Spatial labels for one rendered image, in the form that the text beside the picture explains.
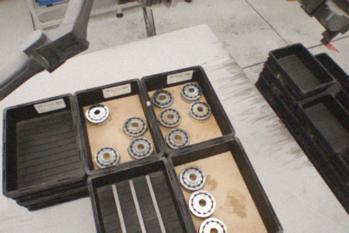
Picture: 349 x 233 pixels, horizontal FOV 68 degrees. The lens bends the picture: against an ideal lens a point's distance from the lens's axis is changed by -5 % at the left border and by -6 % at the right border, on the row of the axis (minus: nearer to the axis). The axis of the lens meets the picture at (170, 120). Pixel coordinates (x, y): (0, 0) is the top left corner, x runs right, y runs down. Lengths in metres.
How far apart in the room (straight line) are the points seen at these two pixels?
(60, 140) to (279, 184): 1.00
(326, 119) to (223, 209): 1.24
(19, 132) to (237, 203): 0.97
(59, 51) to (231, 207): 0.80
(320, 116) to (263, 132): 0.74
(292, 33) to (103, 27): 2.05
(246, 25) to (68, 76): 2.14
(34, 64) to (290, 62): 1.79
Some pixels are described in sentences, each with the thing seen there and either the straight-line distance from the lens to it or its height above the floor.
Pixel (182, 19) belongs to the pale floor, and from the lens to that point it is 3.13.
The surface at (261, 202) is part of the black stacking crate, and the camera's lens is 1.08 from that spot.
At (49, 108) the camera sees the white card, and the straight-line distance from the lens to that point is 1.29.
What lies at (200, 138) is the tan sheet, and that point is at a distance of 1.19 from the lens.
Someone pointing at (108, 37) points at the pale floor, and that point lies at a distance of 2.92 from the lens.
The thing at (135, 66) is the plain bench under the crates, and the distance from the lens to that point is 1.62.
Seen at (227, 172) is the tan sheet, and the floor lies 0.83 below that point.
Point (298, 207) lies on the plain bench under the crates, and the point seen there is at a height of 0.70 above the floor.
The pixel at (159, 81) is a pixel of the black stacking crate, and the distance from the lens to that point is 1.29.
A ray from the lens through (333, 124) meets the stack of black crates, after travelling 2.12.
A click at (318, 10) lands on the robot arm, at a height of 1.32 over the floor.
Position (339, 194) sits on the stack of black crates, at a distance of 2.02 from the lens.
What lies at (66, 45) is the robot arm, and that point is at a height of 1.38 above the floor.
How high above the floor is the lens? 1.86
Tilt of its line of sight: 57 degrees down
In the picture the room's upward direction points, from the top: 5 degrees clockwise
